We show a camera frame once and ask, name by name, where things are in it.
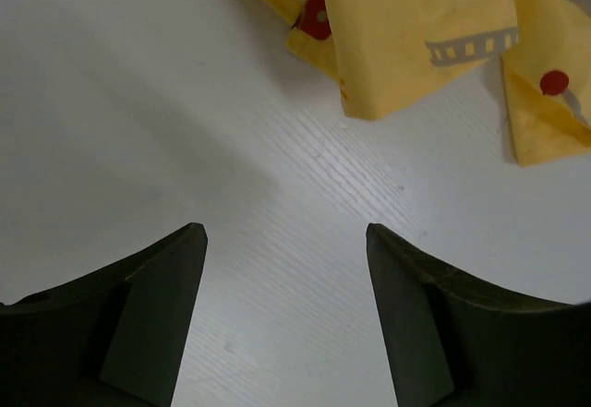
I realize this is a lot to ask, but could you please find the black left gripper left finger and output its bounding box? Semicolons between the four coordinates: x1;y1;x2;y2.
1;223;208;406

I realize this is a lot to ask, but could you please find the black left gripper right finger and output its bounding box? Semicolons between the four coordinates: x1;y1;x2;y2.
366;223;590;406

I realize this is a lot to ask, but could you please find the yellow car-print cloth placemat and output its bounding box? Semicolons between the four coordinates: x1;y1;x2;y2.
260;0;590;166

